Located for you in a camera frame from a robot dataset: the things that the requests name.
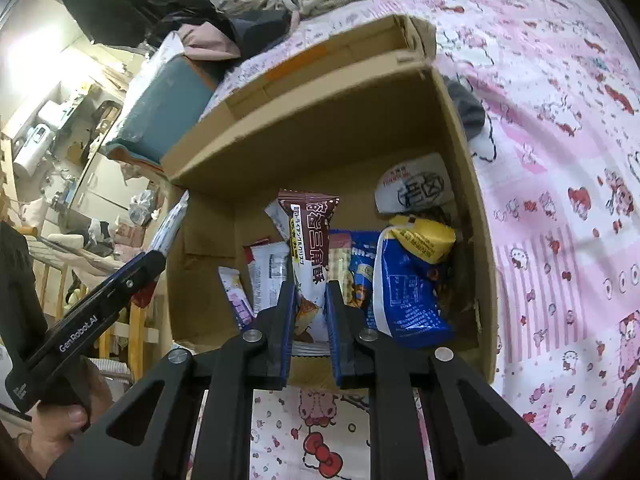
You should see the wooden rack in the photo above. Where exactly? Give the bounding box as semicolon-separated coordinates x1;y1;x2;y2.
20;230;166;386

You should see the grey cloth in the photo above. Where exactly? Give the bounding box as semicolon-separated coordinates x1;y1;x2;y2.
445;76;487;143

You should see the cardboard box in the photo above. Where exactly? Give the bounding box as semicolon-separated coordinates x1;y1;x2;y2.
160;14;501;391

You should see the white kitchen appliance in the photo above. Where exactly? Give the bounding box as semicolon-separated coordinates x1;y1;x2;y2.
12;100;66;181

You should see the beige wafer packet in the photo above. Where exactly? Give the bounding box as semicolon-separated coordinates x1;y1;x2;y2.
327;242;351;286

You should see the printed bed sheet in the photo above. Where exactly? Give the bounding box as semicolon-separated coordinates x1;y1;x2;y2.
197;0;640;480

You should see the grey cabinet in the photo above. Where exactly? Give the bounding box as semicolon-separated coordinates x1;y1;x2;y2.
67;152;151;221

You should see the blue cartoon snack packet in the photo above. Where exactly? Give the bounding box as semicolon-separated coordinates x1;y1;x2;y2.
327;230;383;331

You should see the white round packet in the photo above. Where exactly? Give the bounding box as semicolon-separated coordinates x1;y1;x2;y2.
375;152;455;215

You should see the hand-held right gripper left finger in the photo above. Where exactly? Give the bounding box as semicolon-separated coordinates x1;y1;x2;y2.
47;280;298;480

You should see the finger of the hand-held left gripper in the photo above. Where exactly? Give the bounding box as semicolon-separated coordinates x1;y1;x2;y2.
146;190;191;253

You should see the clear plastic bag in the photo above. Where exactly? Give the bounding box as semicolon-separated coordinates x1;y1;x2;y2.
127;190;166;226

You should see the red white snack packet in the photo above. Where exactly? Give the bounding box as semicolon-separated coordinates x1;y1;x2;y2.
243;241;291;318

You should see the brown snack packet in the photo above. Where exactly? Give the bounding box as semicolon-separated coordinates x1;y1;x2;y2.
277;190;342;358

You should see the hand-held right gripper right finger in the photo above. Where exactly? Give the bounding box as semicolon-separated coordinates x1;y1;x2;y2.
325;280;576;480

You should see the pink cloth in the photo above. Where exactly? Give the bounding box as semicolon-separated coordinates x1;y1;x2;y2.
177;22;241;61

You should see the black bag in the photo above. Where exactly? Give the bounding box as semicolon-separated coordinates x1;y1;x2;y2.
50;0;301;56

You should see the person's left hand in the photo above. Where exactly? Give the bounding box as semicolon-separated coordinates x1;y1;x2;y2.
30;360;114;470

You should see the white pink packet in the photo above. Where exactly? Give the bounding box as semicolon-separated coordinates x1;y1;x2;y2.
217;266;256;331

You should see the yellow packet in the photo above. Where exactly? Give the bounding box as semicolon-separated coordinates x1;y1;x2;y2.
387;214;457;265

